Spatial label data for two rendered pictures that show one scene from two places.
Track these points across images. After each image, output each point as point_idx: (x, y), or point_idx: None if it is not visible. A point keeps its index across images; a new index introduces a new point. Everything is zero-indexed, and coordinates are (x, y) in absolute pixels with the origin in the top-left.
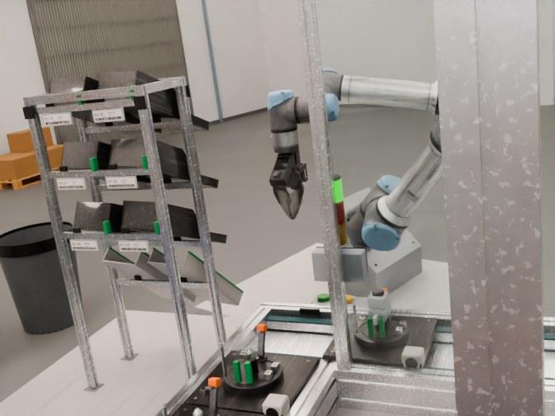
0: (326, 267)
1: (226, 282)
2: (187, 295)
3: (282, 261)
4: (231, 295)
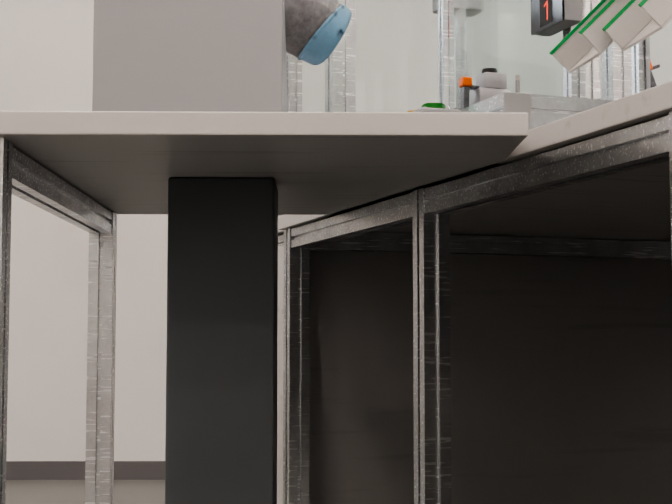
0: (584, 4)
1: (592, 17)
2: (640, 28)
3: (140, 112)
4: (585, 47)
